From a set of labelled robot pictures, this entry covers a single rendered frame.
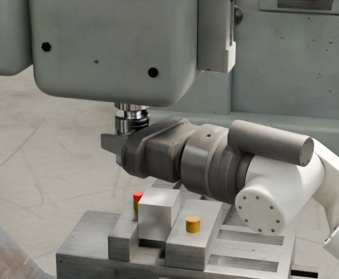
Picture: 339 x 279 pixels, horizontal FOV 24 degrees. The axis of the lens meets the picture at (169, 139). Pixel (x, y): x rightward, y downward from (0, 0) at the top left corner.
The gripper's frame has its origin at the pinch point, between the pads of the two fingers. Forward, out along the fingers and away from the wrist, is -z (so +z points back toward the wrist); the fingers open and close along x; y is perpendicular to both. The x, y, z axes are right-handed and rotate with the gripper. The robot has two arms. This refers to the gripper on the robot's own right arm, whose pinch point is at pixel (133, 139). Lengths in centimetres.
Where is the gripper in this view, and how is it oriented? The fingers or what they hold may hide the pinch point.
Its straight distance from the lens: 106.7
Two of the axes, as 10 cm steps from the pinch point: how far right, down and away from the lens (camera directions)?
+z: 8.0, 2.2, -5.6
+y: 0.1, 9.3, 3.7
